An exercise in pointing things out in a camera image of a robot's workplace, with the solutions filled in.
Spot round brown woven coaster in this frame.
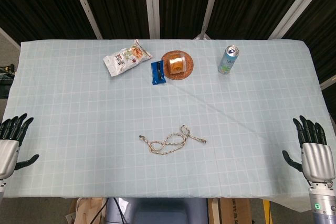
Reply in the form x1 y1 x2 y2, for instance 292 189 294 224
160 50 194 81

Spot black curtain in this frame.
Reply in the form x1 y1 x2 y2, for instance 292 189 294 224
0 0 336 83

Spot brown cardboard box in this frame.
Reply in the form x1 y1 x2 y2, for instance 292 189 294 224
219 197 253 224

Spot light blue checked tablecloth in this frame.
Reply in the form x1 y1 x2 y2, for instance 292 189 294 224
4 39 336 200

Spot light wooden board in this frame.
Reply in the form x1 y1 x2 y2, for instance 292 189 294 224
65 197 106 224

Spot blue snack packet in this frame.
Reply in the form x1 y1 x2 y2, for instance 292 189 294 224
150 60 167 86

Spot black cables and equipment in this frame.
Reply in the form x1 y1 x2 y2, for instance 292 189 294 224
0 63 16 99

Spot blue grey robot torso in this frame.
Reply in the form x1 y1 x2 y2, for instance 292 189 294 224
104 197 209 224

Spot white frame rail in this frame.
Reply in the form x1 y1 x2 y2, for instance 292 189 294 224
320 76 336 90
0 26 21 50

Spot wooden table leg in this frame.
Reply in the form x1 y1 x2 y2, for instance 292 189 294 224
208 198 220 224

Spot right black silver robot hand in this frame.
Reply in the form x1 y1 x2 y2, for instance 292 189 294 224
282 115 336 183

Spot beige speckled braided rope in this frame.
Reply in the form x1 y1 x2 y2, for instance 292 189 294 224
138 125 207 156

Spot clear container with orange contents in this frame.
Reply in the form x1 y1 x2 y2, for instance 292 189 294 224
167 52 186 74

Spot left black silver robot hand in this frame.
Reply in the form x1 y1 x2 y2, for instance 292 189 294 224
0 113 40 180

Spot white frame post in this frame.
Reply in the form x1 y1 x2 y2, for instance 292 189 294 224
143 0 160 40
268 0 323 40
194 0 223 40
66 0 103 40

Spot light blue drink can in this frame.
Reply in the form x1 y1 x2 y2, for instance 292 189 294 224
217 45 240 75

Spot white snack bag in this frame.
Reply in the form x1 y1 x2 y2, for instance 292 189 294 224
102 39 153 78

